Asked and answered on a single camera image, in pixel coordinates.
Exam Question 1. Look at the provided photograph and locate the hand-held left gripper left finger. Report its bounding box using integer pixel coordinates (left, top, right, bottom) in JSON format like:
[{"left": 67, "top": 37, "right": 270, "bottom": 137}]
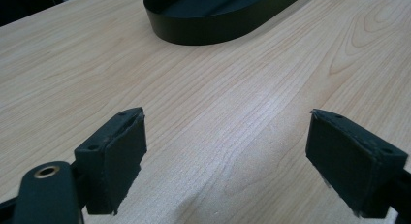
[{"left": 74, "top": 107, "right": 148, "bottom": 216}]

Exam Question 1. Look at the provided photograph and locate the black oval tray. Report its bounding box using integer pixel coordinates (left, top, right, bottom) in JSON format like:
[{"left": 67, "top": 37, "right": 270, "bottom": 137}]
[{"left": 142, "top": 0, "right": 312, "bottom": 47}]

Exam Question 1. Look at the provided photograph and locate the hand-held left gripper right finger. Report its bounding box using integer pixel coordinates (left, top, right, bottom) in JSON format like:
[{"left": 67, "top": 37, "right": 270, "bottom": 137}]
[{"left": 304, "top": 109, "right": 409, "bottom": 219}]

